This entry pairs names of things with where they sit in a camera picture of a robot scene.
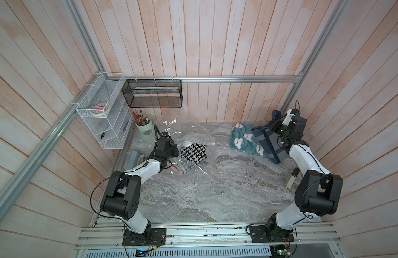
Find aluminium rail base frame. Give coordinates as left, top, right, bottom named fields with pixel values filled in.
left=72, top=220, right=347, bottom=258

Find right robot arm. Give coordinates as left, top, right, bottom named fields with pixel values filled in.
left=271, top=112, right=343, bottom=231

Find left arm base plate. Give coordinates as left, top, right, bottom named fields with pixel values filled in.
left=122, top=227, right=167, bottom=247

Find houndstooth patterned cloth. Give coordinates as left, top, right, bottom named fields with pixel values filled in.
left=180, top=143, right=207, bottom=164

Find teal bear print blanket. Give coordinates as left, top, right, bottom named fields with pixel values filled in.
left=230, top=123, right=267, bottom=157

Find green pen cup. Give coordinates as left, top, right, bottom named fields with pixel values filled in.
left=135, top=116, right=154, bottom=141

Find pens in cup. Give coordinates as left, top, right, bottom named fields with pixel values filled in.
left=132, top=109, right=151, bottom=126

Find clear plastic vacuum bag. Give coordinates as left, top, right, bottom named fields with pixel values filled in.
left=158, top=117, right=218, bottom=180

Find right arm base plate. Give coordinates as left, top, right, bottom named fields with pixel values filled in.
left=247, top=225, right=295, bottom=243

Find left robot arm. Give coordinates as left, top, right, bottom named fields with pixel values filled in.
left=100, top=132, right=179, bottom=234

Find grey navy cloth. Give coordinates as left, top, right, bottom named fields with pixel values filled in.
left=252, top=124, right=288, bottom=164

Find white wire shelf rack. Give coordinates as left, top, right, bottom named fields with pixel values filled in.
left=76, top=72, right=132, bottom=149

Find black mesh wall basket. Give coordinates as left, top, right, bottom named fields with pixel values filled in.
left=121, top=78, right=183, bottom=108

